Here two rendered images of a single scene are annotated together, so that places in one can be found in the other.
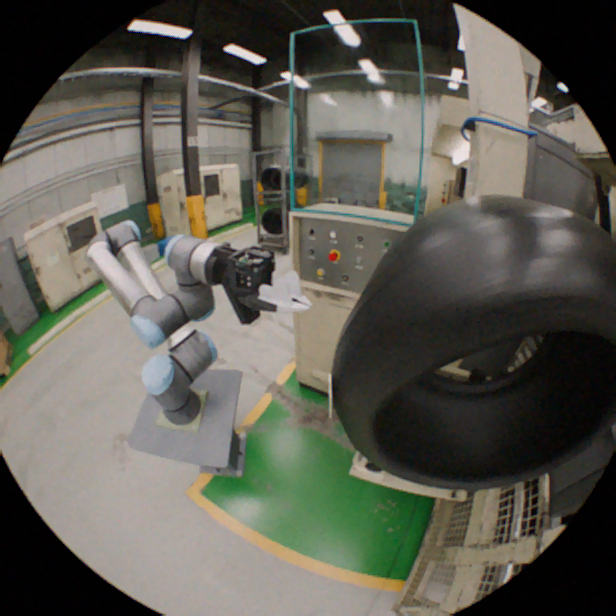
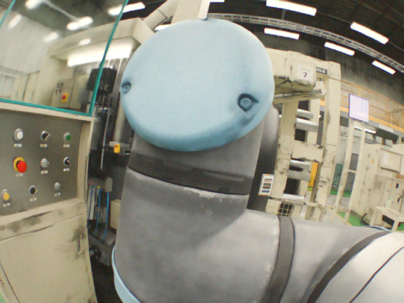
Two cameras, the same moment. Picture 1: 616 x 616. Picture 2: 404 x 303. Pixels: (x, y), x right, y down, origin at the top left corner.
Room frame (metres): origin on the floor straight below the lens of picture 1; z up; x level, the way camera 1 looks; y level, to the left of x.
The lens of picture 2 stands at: (0.49, 0.43, 1.24)
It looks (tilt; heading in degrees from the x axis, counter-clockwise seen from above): 3 degrees down; 257
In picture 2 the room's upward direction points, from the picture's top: 10 degrees clockwise
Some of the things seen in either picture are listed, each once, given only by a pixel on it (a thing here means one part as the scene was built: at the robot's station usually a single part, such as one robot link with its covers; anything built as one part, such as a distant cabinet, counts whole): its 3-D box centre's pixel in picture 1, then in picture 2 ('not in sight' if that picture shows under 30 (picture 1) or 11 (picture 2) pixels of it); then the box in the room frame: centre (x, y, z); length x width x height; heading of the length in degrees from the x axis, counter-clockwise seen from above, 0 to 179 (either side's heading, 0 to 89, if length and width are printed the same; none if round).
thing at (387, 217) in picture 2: not in sight; (383, 240); (-2.42, -0.42, 0.40); 0.60 x 0.35 x 0.80; 63
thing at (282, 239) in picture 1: (286, 199); not in sight; (4.48, 0.43, 0.96); 1.36 x 0.71 x 1.92; 153
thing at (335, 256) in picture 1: (347, 317); (28, 247); (1.07, -0.24, 0.63); 0.56 x 0.41 x 1.27; 63
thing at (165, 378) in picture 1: (165, 381); not in sight; (0.42, 0.55, 0.80); 0.17 x 0.15 x 0.18; 152
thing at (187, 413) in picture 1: (177, 401); not in sight; (0.42, 0.56, 0.67); 0.19 x 0.19 x 0.10
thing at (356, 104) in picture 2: not in sight; (359, 108); (-3.45, -2.03, 2.60); 0.60 x 0.05 x 0.55; 153
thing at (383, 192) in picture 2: not in sight; (385, 202); (-4.63, -1.40, 0.62); 0.91 x 0.58 x 1.25; 153
